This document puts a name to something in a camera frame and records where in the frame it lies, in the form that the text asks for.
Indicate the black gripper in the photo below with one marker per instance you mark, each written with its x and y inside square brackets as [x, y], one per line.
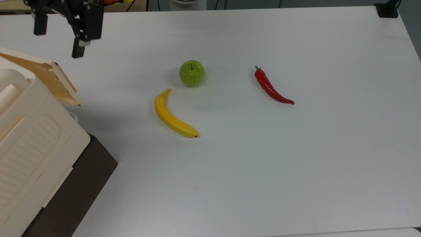
[85, 16]

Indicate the cream cabinet door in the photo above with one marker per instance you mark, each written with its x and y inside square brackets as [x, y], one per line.
[49, 80]

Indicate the cream white cabinet body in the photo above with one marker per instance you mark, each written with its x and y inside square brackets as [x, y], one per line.
[29, 144]

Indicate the wooden box with fruit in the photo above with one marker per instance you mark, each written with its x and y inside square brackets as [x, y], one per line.
[123, 4]

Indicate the yellow toy banana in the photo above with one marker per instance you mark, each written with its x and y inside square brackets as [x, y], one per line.
[169, 118]

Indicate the green toy apple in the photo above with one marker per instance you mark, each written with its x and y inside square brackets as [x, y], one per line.
[191, 74]

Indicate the dark brown drawer base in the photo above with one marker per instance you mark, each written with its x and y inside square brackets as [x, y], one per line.
[82, 184]

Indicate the red toy chili pepper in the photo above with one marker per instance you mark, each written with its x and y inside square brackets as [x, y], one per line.
[268, 87]

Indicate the black corner mount clamp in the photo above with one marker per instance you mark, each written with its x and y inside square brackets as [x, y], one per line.
[387, 10]

